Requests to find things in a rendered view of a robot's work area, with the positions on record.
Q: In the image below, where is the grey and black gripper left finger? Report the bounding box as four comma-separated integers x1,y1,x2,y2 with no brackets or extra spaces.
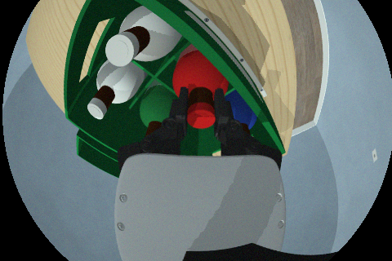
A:
117,87,189,173

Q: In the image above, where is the blue bottle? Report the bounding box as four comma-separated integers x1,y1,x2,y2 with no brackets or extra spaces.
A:
225,90,257,135

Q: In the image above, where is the green plastic bottle crate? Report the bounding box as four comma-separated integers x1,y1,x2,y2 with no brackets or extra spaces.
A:
64,0,285,156
77,129,120,178

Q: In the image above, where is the white bottle with grey band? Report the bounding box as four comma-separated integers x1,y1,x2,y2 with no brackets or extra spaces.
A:
105,6,182,67

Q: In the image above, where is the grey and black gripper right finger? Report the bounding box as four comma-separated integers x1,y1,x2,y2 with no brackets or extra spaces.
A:
213,88,282,170

